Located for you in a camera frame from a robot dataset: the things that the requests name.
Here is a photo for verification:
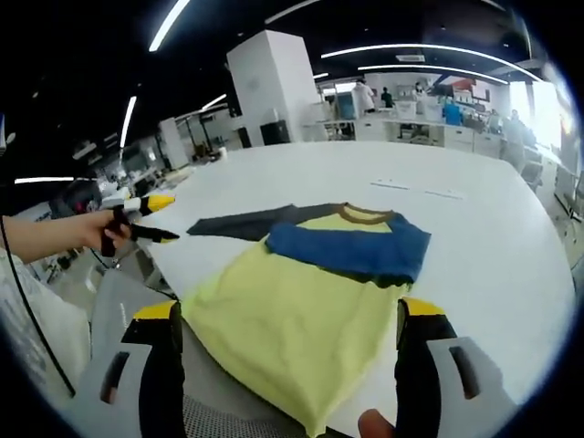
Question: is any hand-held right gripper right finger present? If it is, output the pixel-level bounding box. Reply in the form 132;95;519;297
393;296;522;438

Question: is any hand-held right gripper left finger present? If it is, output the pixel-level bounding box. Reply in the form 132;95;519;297
74;299;187;438

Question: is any yellow blue grey garment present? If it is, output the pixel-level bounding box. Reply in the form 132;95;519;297
183;201;433;437

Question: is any white tape template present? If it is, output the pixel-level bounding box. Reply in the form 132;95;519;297
370;178;464;201

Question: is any person's left hand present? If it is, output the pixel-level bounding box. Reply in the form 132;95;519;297
67;210;134;257

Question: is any person's right hand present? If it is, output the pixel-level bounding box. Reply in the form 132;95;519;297
357;407;396;438

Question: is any straight ceiling light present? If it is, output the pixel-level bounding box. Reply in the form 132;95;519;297
119;95;139;151
148;0;192;53
14;175;75;185
200;92;228;113

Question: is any grey mesh chair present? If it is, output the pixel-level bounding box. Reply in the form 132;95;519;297
88;267;321;438

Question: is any person's white printed shirt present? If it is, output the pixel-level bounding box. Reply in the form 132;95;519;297
0;248;93;405

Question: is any white square pillar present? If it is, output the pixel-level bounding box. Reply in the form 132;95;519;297
225;29;328;151

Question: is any blue framed machine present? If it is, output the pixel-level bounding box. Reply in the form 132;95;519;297
334;90;358;121

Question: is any white counter with cabinets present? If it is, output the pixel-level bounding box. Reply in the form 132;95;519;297
299;112;508;160

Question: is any blue container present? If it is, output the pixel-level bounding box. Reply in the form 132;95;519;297
443;101;465;128

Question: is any long curved ceiling light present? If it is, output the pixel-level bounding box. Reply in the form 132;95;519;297
357;63;511;87
320;42;540;84

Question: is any thin black cable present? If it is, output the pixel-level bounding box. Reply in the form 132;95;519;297
97;247;175;294

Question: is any black cable over shirt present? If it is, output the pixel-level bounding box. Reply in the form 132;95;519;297
0;215;78;398

